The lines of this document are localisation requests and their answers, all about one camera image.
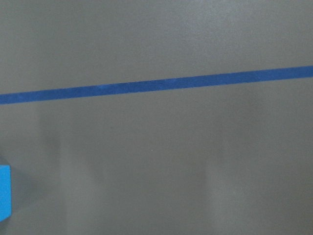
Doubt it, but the blue block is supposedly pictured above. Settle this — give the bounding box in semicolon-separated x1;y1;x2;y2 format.
0;165;12;222

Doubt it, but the blue tape line crosswise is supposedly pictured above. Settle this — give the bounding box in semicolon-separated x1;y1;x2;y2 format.
0;66;313;105

